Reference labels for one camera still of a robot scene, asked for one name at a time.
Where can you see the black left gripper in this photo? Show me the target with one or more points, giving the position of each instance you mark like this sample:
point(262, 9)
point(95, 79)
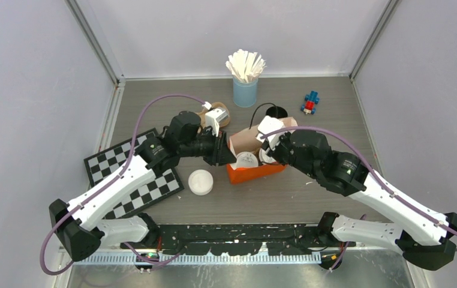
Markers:
point(224, 155)

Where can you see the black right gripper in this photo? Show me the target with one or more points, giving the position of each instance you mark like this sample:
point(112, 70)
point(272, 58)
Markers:
point(274, 153)

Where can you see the white plastic cup lid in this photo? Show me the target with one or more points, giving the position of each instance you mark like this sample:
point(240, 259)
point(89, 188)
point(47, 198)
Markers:
point(246, 160)

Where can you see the orange paper takeout bag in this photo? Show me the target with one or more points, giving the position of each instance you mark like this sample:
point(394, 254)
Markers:
point(245, 141)

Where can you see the stack of white lids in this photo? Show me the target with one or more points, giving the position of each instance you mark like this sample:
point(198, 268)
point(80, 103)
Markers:
point(200, 182)

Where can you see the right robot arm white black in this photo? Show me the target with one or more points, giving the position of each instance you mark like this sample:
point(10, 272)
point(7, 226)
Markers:
point(414, 231)

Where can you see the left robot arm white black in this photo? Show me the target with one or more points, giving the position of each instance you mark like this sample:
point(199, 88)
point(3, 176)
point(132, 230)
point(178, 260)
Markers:
point(80, 224)

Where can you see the brown cardboard cup carrier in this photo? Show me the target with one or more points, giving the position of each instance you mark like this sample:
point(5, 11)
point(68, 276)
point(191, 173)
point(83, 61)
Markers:
point(219, 112)

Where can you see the blue red toy blocks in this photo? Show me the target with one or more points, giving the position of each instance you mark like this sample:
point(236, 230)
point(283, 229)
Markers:
point(310, 101)

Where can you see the blue cylindrical holder cup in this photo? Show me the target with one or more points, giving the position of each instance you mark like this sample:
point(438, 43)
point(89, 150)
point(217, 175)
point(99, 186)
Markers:
point(244, 94)

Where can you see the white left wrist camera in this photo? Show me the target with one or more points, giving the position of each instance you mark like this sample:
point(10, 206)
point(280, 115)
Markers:
point(212, 123)

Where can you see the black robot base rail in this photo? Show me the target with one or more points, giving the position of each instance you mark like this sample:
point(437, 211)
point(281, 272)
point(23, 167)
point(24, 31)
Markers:
point(239, 239)

